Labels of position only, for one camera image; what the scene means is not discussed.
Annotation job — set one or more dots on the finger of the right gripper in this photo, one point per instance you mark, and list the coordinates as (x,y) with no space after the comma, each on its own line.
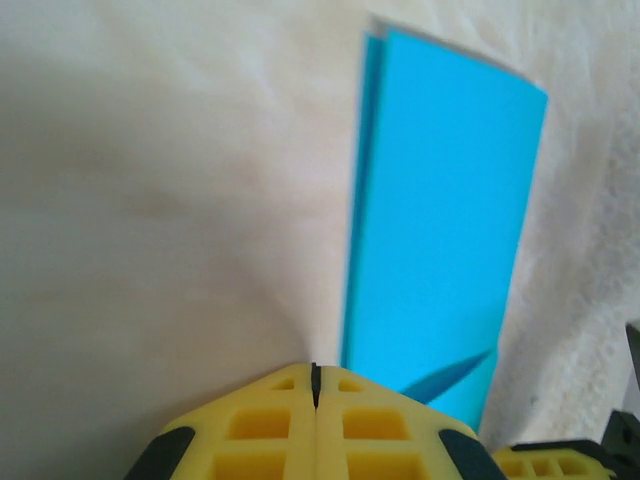
(550,457)

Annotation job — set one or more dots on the blue square paper sheet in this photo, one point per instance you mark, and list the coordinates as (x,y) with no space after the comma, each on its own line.
(445,210)

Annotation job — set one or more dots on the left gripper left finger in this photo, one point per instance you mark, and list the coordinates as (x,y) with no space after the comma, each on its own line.
(250,430)

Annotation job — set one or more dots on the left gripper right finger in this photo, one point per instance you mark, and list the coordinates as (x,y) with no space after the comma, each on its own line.
(390,430)

